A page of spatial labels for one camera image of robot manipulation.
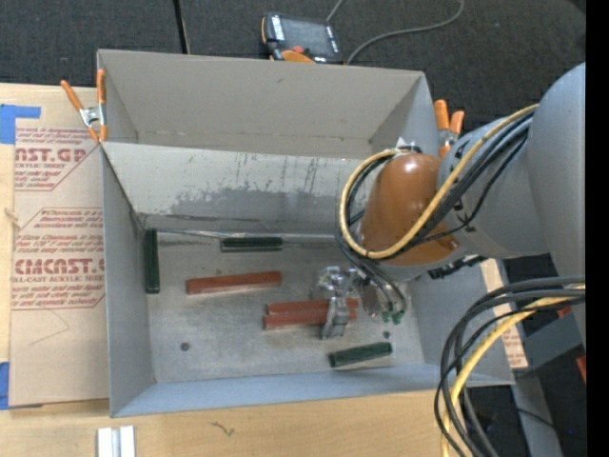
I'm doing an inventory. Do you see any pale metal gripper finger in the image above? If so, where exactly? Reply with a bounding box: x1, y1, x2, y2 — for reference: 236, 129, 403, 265
334, 297, 352, 338
320, 298, 337, 341

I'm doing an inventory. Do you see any red-brown flat block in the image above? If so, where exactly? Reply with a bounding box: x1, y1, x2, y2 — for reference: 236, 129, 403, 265
265, 297, 360, 317
262, 308, 359, 331
185, 270, 284, 296

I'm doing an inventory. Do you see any dark green flat block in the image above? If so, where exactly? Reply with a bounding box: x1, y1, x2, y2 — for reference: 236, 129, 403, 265
220, 236, 285, 253
327, 342, 394, 369
144, 228, 161, 295

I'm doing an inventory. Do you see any grey metal bin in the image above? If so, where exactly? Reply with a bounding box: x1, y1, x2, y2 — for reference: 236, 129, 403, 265
96, 49, 516, 419

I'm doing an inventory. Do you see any brown cardboard board, red print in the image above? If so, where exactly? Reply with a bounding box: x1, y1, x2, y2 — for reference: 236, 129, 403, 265
0, 82, 530, 411

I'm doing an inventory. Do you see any black cylinder on white bracket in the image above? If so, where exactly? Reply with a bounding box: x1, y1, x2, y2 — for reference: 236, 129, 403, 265
426, 255, 479, 279

